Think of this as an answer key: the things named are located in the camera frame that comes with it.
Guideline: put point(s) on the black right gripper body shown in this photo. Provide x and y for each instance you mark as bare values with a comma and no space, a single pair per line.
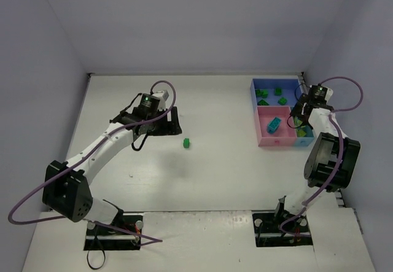
298,111

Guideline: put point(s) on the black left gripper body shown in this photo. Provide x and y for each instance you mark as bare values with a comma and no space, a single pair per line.
167,121

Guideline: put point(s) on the lime lego brick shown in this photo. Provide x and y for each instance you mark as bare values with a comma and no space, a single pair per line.
301,133
297,121

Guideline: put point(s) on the small green lego brick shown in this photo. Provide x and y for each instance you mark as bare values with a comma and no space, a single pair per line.
282,101

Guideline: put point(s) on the cyan lego brick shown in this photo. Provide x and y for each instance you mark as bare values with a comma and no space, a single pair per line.
273,125

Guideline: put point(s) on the dark green lego brick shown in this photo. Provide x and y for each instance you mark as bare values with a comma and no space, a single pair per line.
263,93

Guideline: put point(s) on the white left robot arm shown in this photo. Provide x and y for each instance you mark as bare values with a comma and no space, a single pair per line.
68,184

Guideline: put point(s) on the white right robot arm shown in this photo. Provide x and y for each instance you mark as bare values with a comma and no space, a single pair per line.
332,159

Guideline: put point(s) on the light blue plastic bin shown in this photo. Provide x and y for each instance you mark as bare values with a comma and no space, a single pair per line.
306,141

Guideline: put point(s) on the pink plastic bin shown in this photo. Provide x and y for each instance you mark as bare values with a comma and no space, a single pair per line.
285,136

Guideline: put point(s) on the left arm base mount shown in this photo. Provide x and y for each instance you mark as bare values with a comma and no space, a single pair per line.
97,237

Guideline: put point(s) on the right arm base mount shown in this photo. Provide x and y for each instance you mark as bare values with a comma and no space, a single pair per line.
267,231

